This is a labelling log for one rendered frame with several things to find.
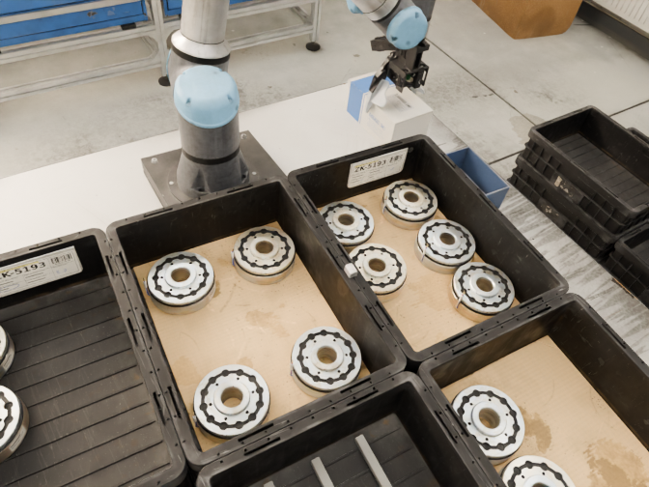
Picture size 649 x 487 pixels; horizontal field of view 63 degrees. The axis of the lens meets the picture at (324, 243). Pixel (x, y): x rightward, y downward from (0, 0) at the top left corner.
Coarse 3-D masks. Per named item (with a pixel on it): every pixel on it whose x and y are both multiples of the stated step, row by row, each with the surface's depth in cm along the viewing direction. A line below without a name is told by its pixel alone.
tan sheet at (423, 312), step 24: (384, 240) 97; (408, 240) 97; (408, 264) 94; (408, 288) 90; (432, 288) 91; (408, 312) 87; (432, 312) 88; (456, 312) 88; (408, 336) 84; (432, 336) 85
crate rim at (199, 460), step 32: (224, 192) 87; (288, 192) 88; (128, 224) 81; (128, 288) 74; (352, 288) 77; (160, 352) 68; (160, 384) 65; (352, 384) 67; (288, 416) 64; (192, 448) 61; (224, 448) 61
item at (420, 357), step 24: (384, 144) 99; (408, 144) 100; (432, 144) 100; (312, 168) 93; (456, 168) 96; (480, 192) 93; (312, 216) 86; (504, 216) 89; (336, 240) 83; (360, 288) 77; (384, 312) 75; (504, 312) 77; (456, 336) 73; (408, 360) 71
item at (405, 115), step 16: (352, 80) 136; (368, 80) 136; (352, 96) 137; (400, 96) 133; (416, 96) 134; (352, 112) 140; (368, 112) 134; (384, 112) 128; (400, 112) 129; (416, 112) 130; (432, 112) 131; (368, 128) 136; (384, 128) 130; (400, 128) 128; (416, 128) 132
